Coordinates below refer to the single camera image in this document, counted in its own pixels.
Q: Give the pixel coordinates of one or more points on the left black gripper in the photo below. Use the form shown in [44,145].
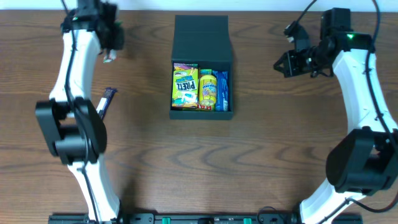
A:
[111,47]

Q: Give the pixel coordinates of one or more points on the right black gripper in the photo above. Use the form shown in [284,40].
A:
[292,65]

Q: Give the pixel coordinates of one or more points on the green black candy bar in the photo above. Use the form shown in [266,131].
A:
[110,55]

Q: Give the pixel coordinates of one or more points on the purple white candy bar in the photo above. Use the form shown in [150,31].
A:
[105,101]

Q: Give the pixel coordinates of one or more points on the green Pretz snack box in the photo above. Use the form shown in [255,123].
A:
[185,85]

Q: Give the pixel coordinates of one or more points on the dark green gift box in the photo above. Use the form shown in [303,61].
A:
[204,40]

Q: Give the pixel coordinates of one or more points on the Haribo sour worms bag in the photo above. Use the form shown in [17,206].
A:
[202,73]

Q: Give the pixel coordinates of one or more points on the blue cookie wrapper pack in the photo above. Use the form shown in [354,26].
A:
[222,97]

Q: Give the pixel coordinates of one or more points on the yellow Mentos candy bottle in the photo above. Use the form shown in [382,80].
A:
[207,90]

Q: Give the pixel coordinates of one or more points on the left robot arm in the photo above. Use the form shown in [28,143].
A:
[72,127]

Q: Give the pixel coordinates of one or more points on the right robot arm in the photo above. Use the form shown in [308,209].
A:
[365,161]

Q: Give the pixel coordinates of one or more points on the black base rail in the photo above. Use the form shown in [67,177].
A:
[150,218]

